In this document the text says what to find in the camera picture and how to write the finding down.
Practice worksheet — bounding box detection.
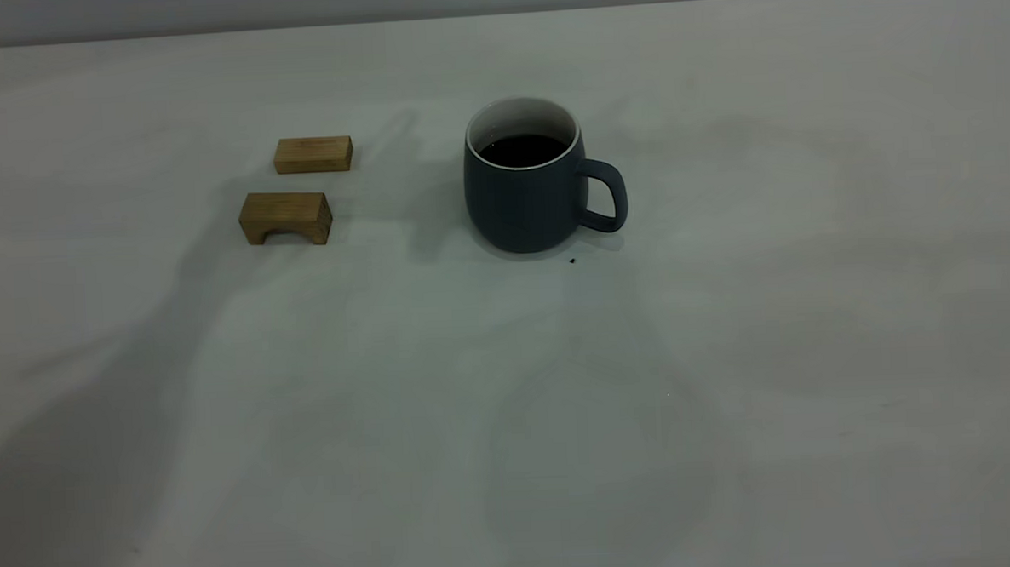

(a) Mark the dark grey ceramic cup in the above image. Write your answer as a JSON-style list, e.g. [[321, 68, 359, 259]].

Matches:
[[461, 93, 631, 257]]

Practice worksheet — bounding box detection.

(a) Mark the flat rectangular wooden block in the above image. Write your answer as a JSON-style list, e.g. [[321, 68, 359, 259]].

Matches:
[[273, 135, 355, 176]]

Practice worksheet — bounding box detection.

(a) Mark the arched wooden block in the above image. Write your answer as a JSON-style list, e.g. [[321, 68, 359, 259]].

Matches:
[[238, 189, 335, 250]]

